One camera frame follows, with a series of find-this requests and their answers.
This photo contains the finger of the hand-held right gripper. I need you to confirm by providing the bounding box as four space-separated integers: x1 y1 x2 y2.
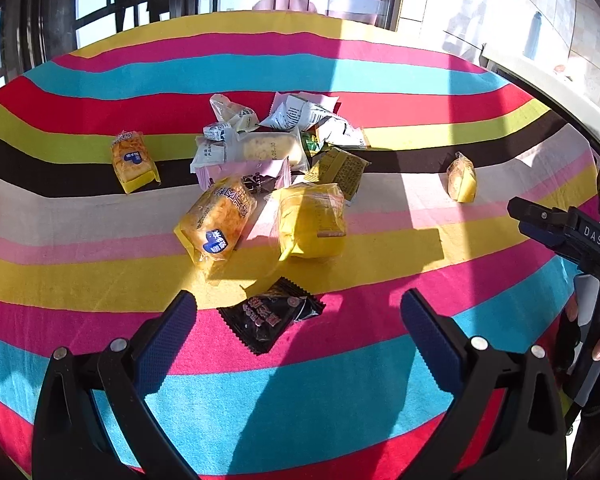
508 197 578 257

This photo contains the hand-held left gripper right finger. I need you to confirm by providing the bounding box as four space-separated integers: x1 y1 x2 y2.
400 287 567 480

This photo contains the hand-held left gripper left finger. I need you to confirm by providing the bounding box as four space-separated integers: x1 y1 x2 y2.
32 289 201 480

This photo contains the small yellow cake packet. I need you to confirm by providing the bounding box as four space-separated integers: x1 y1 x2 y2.
446 151 479 204

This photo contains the black snack packet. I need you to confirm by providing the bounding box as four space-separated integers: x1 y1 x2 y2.
217 277 327 356

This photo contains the large yellow bread packet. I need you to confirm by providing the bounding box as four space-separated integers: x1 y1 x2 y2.
174 175 258 268

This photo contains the plain yellow snack packet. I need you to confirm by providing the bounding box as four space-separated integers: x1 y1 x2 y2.
270 182 347 261

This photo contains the small yellow bread packet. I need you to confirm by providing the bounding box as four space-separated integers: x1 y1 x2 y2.
111 130 162 195

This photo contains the pink wafer packet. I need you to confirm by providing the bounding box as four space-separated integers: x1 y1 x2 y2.
197 157 293 196

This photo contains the yellow black printed packet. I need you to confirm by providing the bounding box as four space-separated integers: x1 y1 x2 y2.
304 146 372 206

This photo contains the small blue white candy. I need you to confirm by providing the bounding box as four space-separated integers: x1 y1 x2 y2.
202 121 233 142

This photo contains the clear rice cracker packet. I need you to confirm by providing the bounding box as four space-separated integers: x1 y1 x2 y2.
225 127 311 173

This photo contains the white green snack packet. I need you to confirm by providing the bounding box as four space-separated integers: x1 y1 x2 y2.
312 112 371 151

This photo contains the small green snack packet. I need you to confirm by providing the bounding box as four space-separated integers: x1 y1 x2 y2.
300 130 323 158

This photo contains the clear twisted snack packet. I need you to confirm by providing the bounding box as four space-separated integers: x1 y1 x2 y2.
209 93 260 133

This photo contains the white printed packet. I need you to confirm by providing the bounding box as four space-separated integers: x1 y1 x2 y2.
260 91 341 133

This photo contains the person's right forearm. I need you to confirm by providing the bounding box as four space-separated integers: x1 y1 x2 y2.
565 400 600 480

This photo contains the grey bottle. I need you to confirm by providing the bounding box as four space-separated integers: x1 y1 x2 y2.
524 11 543 60

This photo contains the striped colourful table cloth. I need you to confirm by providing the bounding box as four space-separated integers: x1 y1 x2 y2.
0 10 600 480

